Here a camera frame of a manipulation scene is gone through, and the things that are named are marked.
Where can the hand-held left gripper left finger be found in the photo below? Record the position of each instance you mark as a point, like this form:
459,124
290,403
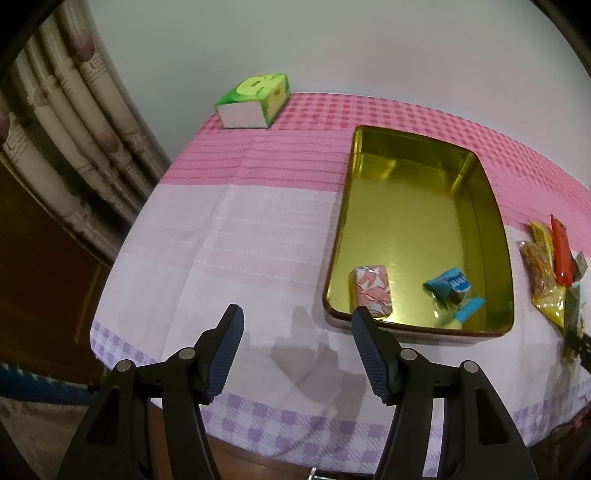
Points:
225,357

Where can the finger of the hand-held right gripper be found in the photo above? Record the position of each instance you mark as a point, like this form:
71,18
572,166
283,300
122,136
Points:
581,347

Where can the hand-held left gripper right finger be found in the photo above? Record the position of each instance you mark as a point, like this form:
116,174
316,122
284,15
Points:
370,353

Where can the grey snack packet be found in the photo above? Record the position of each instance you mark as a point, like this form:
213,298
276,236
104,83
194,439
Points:
574,307

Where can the pink patterned snack packet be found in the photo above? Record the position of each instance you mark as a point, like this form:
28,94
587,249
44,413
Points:
371,288

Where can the dark blue snack packet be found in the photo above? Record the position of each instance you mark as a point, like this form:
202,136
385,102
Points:
580,265

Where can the clear peanut snack packet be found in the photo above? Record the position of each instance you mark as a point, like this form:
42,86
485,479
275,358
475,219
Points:
539,267

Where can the gold rectangular tin box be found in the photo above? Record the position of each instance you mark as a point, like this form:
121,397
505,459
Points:
415,230

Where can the red snack packet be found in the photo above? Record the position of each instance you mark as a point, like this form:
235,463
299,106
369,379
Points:
561,254

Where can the narrow yellow snack packet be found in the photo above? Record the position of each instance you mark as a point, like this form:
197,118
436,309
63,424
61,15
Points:
541,237

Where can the pink checked tablecloth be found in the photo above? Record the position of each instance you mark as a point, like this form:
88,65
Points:
240,240

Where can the blue fabric strip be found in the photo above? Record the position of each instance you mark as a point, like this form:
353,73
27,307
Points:
37,385

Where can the green tissue box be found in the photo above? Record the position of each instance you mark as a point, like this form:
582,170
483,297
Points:
251,99

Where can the beige patterned curtain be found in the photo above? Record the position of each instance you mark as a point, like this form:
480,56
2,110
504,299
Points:
69,138

